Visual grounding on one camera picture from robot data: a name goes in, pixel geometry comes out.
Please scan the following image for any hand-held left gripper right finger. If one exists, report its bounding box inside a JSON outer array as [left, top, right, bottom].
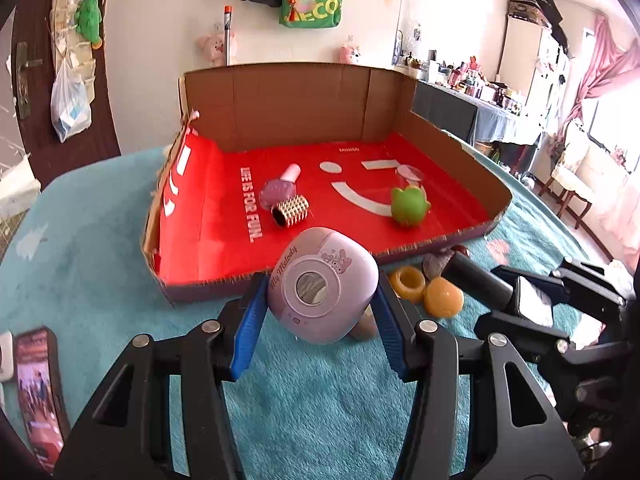
[[372, 272, 586, 480]]

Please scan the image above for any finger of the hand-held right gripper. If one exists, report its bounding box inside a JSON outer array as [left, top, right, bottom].
[[474, 311, 572, 365], [492, 257, 631, 307]]

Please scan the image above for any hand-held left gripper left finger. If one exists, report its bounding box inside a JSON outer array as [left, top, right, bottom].
[[54, 272, 271, 480]]

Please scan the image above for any grey-brown square compact case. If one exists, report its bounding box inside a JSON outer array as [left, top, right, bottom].
[[350, 305, 381, 342]]

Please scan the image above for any amber ring-shaped holder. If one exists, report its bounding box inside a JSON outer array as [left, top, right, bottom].
[[387, 266, 427, 305]]

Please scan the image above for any amber dome-shaped block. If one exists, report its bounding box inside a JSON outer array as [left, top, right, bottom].
[[424, 277, 464, 318]]

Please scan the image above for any pink rounded compact device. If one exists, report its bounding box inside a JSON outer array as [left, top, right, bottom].
[[266, 226, 380, 345]]

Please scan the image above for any cardboard box with red lining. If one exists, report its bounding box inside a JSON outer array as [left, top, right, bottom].
[[141, 62, 514, 307]]

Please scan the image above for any green frog toy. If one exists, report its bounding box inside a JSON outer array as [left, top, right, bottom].
[[390, 183, 432, 226]]

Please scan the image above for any gold studded roller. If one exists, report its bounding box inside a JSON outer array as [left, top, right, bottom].
[[270, 194, 311, 228]]

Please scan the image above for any purple nail polish bottle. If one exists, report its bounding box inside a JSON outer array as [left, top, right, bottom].
[[260, 162, 302, 209]]

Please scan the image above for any clear glass cup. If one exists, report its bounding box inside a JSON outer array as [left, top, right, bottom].
[[395, 164, 426, 193]]

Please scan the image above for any wooden chair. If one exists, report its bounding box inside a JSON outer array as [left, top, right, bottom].
[[537, 120, 603, 231]]

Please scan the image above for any pink curtain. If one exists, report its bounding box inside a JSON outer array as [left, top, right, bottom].
[[555, 15, 631, 161]]

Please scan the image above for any table with grey cloth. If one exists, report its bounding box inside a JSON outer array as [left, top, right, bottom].
[[412, 80, 543, 161]]

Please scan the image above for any smartphone with dark case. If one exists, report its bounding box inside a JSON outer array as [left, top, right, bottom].
[[12, 326, 71, 473]]

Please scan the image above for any cluster of bottles and cosmetics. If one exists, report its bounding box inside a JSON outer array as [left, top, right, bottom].
[[400, 47, 531, 113]]

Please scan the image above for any white cabinet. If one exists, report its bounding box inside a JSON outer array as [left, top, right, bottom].
[[497, 12, 571, 111]]

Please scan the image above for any white plastic sheet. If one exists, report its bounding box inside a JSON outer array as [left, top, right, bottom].
[[0, 155, 43, 221]]

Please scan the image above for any dark brown door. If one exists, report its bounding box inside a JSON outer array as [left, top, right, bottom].
[[10, 0, 123, 178]]

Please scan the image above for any patterned dark bag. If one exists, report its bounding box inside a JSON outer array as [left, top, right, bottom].
[[507, 0, 568, 46]]

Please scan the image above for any pink plush toy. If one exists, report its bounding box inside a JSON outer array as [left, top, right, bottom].
[[339, 35, 363, 65]]

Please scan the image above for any pink pig plush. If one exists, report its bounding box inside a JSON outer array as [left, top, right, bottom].
[[196, 31, 238, 66]]

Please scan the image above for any white plastic bag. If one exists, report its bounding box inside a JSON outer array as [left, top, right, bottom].
[[50, 60, 93, 143]]

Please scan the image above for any green plush toy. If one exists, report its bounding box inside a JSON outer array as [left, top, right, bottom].
[[74, 0, 105, 51]]

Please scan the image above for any metal door handle plate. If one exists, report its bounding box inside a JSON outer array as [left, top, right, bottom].
[[15, 42, 43, 120]]

